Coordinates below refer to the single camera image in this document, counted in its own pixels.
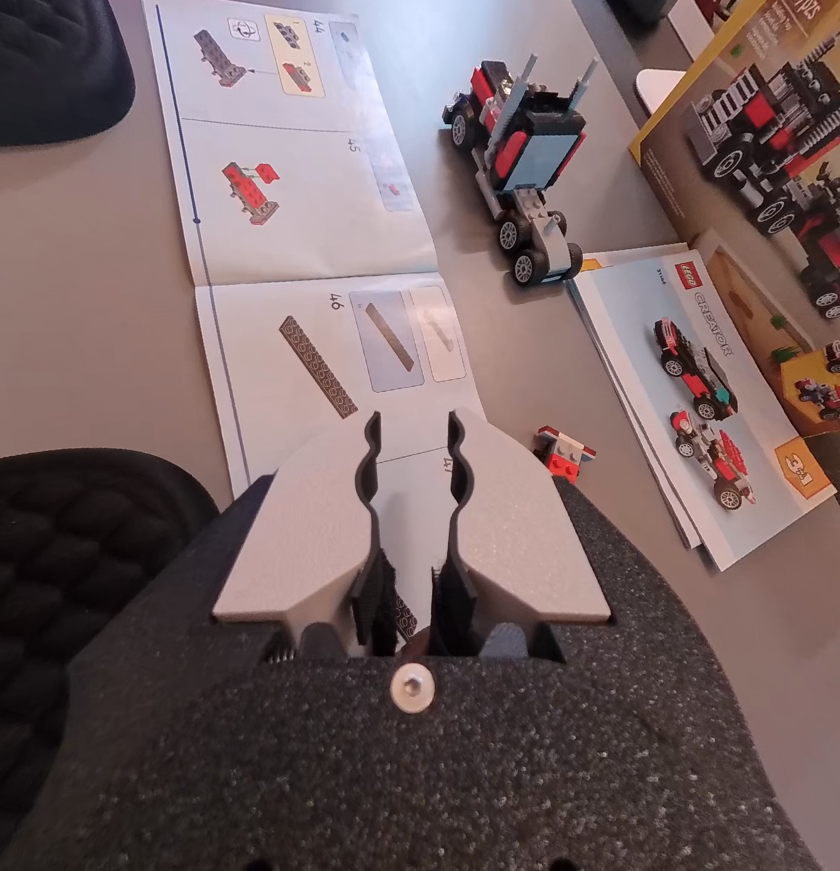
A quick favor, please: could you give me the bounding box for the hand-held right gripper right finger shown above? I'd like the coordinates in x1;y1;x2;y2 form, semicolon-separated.
430;407;613;657

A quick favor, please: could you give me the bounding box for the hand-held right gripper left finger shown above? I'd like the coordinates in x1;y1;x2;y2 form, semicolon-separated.
212;410;400;657

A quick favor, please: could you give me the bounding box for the grey red lego assembly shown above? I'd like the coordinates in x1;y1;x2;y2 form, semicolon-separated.
532;425;598;485

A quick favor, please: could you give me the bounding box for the open lego instruction booklet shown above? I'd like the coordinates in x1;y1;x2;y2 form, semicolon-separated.
142;0;490;654

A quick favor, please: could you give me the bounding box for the black red lego truck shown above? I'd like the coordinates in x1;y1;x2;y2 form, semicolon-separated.
442;53;601;287

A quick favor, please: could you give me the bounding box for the lego set box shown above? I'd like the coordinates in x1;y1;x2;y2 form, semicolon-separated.
629;0;840;438

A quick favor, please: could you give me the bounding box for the car cover instruction booklet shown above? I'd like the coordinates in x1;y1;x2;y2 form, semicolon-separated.
576;248;837;573

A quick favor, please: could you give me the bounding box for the black quilted wrist pad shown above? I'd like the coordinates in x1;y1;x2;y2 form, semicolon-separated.
0;0;136;147
0;448;220;871

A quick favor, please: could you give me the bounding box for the white round object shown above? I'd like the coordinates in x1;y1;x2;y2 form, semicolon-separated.
634;68;694;128

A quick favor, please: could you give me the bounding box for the grey desk mat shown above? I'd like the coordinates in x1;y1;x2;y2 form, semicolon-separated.
573;0;840;533

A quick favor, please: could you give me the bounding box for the dark grey speaker box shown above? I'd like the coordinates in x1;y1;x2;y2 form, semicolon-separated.
607;0;674;27

